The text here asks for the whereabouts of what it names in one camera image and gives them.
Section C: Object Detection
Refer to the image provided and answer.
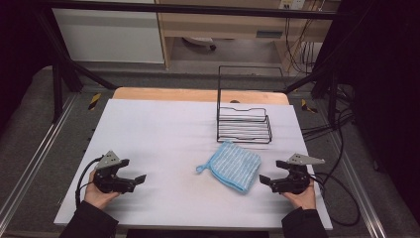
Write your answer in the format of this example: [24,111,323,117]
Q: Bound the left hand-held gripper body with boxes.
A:
[93,150,137,194]

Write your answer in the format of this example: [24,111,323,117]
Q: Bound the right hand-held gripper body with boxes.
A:
[270,153,326,195]

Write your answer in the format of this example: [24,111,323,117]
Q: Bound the blue striped towel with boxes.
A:
[195,141,262,194]

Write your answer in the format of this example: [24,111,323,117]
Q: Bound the black wire rack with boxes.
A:
[216,64,285,145]

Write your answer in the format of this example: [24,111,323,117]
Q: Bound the person's right hand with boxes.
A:
[280,181,317,210]

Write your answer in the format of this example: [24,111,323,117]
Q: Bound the person's left hand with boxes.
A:
[83,171,120,210]

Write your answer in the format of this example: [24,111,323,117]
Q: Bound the yellow black tape strip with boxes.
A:
[300,98,318,114]
[87,92,102,111]

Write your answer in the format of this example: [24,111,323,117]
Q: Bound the wooden table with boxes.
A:
[112,86,290,106]

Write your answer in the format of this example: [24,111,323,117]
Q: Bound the white cabinet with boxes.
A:
[52,8,165,64]

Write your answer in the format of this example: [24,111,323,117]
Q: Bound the office chair base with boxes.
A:
[182,37,217,52]

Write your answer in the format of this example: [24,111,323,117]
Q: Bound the wooden desk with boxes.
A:
[155,0,335,72]

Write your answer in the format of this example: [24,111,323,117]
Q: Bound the white power strip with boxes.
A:
[278,0,306,10]

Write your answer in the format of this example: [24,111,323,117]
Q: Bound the right hand-held gripper cable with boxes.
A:
[309,172,362,227]

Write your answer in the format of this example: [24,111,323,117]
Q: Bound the aluminium floor rail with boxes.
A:
[0,93,78,226]
[330,132,387,238]

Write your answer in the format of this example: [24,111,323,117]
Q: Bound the hanging black cables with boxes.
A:
[284,16,320,74]

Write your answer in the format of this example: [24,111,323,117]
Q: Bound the black metal frame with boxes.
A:
[33,0,345,123]

